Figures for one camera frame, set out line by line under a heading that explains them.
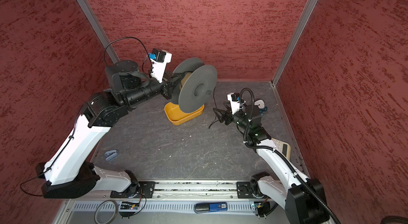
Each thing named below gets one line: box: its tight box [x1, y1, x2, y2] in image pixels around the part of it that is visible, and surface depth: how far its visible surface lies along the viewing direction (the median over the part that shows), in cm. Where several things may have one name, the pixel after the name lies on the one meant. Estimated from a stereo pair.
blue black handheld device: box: [193, 202, 228, 214], surface depth 68 cm
